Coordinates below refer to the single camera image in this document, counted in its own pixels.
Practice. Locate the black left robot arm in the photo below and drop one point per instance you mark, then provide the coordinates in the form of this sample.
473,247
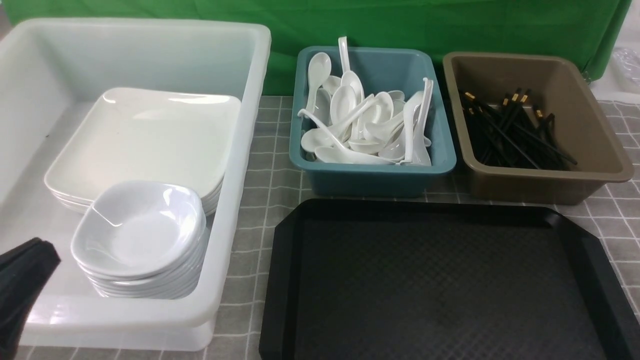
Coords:
25,270

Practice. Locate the pile of white spoons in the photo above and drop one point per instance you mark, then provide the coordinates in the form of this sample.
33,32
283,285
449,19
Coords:
383,128

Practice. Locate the black serving tray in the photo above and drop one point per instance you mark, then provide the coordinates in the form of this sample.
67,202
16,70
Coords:
372,280

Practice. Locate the teal plastic bin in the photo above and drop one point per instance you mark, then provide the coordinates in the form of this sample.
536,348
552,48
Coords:
379,69

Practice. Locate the stack of small white bowls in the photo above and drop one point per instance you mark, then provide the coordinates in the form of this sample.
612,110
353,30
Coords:
143,240

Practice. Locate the stack of white square plates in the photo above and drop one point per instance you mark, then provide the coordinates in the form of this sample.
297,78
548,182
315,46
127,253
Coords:
133,134

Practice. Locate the pile of black chopsticks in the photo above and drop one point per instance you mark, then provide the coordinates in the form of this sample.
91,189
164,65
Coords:
506,135

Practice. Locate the brown plastic bin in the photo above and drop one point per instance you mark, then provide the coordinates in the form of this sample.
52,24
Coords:
581,128

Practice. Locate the large white plastic bin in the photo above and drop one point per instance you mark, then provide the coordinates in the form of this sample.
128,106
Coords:
52,71

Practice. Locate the grey checked tablecloth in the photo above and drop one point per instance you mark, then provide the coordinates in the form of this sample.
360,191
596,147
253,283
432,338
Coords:
272,188

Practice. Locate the green backdrop cloth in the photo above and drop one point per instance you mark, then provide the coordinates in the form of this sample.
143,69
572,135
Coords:
581,31

